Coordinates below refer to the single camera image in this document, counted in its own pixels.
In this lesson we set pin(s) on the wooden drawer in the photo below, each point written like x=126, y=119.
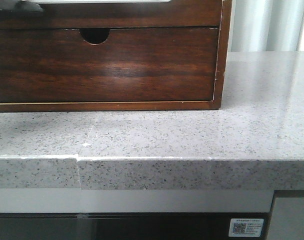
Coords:
x=107, y=65
x=175, y=13

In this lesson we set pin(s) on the dark wooden drawer cabinet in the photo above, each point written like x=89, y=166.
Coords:
x=213, y=104

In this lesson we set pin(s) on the white curtain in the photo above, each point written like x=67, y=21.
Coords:
x=267, y=25

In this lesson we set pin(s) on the white QR code sticker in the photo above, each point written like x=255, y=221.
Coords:
x=246, y=227

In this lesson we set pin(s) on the grey cabinet panel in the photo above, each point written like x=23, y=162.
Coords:
x=287, y=216

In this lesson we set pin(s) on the dark robot gripper part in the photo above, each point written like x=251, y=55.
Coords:
x=20, y=6

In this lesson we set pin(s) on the black glass oven door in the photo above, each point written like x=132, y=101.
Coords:
x=115, y=226

